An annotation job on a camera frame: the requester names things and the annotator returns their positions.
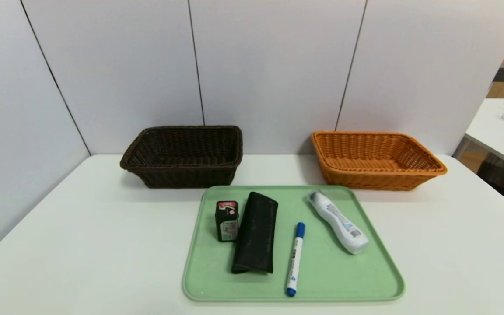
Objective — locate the black soft glasses case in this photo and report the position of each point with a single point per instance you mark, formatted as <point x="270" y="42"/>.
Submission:
<point x="256" y="236"/>

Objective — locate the white plastic bottle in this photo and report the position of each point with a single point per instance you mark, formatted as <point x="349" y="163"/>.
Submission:
<point x="337" y="221"/>

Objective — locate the blue capped white marker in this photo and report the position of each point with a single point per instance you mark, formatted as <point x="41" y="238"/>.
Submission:
<point x="295" y="258"/>

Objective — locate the dark brown wicker basket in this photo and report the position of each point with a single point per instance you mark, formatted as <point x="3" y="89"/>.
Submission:
<point x="182" y="170"/>

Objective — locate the orange wicker basket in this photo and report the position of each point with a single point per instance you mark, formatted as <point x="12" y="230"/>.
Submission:
<point x="365" y="175"/>

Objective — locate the small black drink carton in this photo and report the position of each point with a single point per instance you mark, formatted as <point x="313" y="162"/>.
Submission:
<point x="227" y="223"/>

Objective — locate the light green plastic tray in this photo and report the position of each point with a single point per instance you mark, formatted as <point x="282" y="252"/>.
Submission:
<point x="335" y="271"/>

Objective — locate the white side table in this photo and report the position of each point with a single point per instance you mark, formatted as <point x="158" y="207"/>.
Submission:
<point x="497" y="131"/>

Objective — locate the dark grey box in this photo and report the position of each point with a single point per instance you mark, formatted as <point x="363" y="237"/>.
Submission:
<point x="502" y="73"/>

